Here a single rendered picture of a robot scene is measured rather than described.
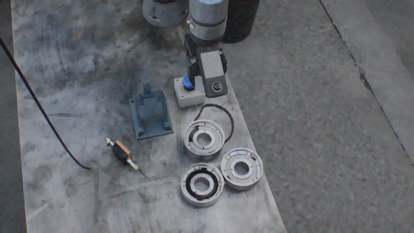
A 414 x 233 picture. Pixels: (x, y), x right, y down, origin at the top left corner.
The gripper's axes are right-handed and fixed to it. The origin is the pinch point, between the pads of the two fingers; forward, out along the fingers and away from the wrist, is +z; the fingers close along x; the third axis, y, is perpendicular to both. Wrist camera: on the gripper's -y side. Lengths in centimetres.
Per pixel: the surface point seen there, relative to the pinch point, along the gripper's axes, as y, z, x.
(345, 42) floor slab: 75, 96, -109
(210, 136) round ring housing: -5.0, 13.7, -0.4
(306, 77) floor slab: 58, 96, -77
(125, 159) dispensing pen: -5.7, 13.5, 22.2
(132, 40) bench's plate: 35.0, 16.2, 12.1
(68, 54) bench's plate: 34.7, 16.2, 31.6
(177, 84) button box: 12.1, 11.6, 3.9
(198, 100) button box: 7.0, 14.1, -0.6
